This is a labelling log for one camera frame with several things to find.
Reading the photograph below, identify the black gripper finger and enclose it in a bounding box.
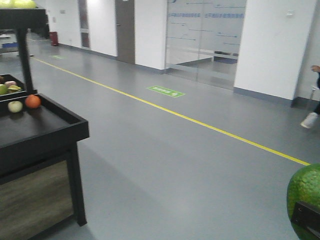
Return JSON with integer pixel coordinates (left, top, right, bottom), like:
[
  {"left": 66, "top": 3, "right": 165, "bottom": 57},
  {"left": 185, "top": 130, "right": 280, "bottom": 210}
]
[{"left": 291, "top": 201, "right": 320, "bottom": 237}]

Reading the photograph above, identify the black wooden fruit stand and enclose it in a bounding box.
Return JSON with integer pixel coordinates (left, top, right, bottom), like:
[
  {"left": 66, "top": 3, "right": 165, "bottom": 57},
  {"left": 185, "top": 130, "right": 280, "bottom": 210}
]
[{"left": 0, "top": 8, "right": 89, "bottom": 240}]

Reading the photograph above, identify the green floor sign sticker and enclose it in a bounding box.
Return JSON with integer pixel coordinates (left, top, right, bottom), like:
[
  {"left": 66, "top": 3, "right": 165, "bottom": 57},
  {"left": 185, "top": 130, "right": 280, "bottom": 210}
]
[{"left": 147, "top": 85, "right": 185, "bottom": 98}]

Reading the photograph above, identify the grey wooden door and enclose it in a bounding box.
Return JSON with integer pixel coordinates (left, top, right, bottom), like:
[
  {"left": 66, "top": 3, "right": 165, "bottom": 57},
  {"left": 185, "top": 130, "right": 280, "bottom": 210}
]
[{"left": 115, "top": 0, "right": 135, "bottom": 64}]

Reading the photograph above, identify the orange tangerine front right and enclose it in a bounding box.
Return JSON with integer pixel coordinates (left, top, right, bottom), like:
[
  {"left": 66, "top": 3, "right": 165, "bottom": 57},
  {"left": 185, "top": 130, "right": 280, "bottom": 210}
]
[{"left": 24, "top": 94, "right": 41, "bottom": 109}]

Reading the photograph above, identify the red fire extinguisher box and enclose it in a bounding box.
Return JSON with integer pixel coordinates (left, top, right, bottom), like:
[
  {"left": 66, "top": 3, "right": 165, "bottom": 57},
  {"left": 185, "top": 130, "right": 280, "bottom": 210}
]
[{"left": 49, "top": 31, "right": 59, "bottom": 46}]

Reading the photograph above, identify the pale pear right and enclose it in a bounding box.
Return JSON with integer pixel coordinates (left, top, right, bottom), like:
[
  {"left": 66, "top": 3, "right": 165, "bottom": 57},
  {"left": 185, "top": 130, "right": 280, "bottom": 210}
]
[{"left": 7, "top": 101, "right": 23, "bottom": 113}]

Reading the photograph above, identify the yellow starfruit right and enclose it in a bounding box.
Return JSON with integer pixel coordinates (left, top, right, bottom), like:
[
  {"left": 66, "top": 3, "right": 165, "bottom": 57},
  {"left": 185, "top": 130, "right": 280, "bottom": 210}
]
[{"left": 7, "top": 85, "right": 22, "bottom": 93}]

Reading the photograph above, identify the large green apple right tray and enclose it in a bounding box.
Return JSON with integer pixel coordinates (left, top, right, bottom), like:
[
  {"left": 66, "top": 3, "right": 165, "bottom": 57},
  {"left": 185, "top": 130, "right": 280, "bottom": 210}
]
[{"left": 0, "top": 83, "right": 8, "bottom": 95}]

